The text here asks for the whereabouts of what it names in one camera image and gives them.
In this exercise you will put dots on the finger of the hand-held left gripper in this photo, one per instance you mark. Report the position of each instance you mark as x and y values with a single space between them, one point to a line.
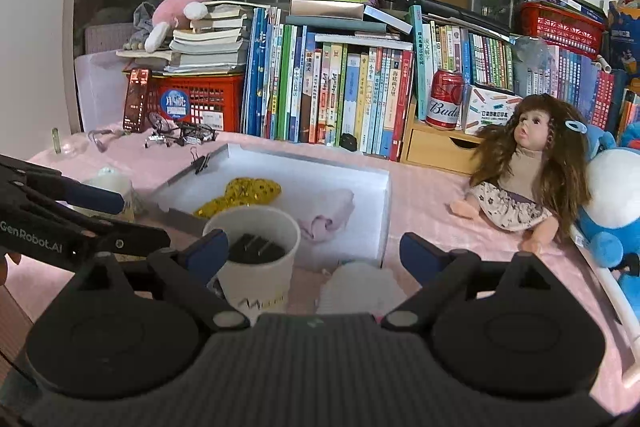
135 241
95 198

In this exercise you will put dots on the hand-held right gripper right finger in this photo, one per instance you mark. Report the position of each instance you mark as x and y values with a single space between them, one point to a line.
422 257

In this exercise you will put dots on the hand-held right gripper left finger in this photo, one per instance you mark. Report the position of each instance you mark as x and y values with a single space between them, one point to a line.
207 254

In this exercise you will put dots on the white paper cup black drawing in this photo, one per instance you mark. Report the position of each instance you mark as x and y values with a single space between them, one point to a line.
260 282

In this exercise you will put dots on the white fluffy cloth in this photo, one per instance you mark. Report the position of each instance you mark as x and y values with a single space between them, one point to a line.
360 289

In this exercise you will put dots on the pink cloth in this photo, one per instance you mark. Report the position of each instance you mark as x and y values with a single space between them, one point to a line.
327 212

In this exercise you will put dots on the white shallow cardboard box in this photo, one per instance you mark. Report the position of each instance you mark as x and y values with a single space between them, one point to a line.
300 177

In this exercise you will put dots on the person's left hand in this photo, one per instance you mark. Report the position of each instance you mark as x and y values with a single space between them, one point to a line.
9 261

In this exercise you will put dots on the white paper cup yellow mark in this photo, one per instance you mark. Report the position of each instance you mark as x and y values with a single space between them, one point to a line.
107 182

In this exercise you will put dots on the black object in cup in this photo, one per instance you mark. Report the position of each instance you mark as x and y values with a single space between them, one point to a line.
257 249

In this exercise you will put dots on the black binder clip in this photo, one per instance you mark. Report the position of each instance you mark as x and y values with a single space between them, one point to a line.
200 163

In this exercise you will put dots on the translucent plastic container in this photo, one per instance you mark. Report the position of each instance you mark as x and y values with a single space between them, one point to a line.
100 92

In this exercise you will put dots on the dark red portrait box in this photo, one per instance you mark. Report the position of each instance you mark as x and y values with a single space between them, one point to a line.
136 99

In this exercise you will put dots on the wooden drawer box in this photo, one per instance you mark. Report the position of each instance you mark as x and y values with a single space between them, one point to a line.
435 149

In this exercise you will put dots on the small black clip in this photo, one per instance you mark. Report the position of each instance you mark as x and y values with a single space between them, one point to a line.
348 142

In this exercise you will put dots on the brown-haired doll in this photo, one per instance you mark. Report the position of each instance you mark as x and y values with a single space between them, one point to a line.
530 167

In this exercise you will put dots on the red plastic basket round sticker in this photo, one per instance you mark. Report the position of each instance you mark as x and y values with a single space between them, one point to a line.
210 99

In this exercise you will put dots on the red beverage can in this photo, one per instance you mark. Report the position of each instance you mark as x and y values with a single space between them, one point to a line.
444 99

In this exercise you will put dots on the white printed carton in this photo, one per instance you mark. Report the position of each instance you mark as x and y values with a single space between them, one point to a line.
490 112

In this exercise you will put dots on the grey plush toy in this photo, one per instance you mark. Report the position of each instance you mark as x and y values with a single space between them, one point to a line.
142 19

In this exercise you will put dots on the row of tall picture books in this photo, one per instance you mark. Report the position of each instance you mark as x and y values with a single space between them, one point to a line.
330 92

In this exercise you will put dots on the stack of lying books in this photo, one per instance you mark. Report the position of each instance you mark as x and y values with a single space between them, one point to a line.
210 42

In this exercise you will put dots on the blue and white plush toy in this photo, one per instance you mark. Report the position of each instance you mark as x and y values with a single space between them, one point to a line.
612 197

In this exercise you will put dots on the pink plush toy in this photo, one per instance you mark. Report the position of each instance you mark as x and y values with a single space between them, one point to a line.
175 9

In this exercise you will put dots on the row of small thin books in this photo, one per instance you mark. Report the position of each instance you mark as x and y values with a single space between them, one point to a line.
480 57

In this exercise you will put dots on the long black case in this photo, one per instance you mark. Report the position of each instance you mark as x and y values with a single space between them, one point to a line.
440 4

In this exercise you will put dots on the gold flat box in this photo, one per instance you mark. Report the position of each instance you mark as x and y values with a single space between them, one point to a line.
327 9

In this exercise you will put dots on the blue cartoon carton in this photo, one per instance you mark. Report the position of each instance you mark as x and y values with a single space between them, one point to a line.
625 32

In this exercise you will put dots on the white rail tube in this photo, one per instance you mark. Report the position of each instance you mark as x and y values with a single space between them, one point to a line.
620 302

